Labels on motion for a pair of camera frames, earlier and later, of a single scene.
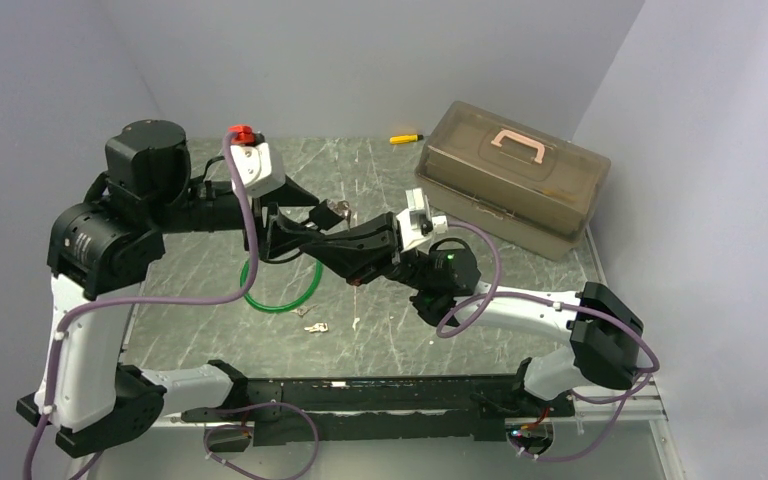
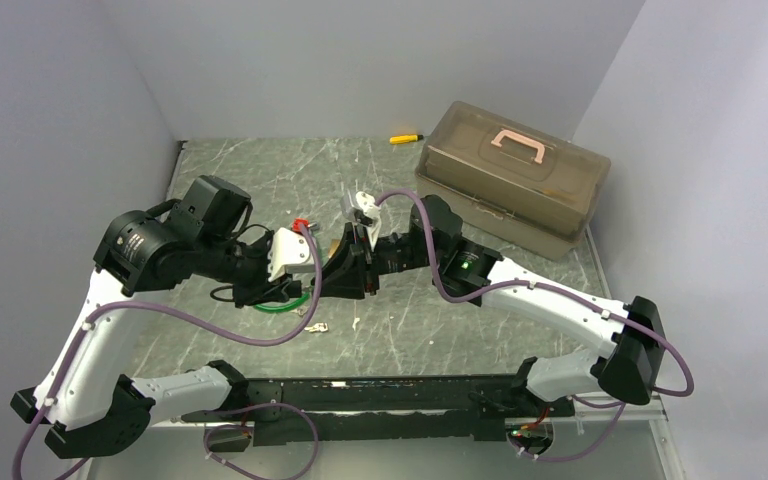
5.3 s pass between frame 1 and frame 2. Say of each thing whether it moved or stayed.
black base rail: stayed
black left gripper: moved
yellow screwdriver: stayed
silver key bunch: stayed
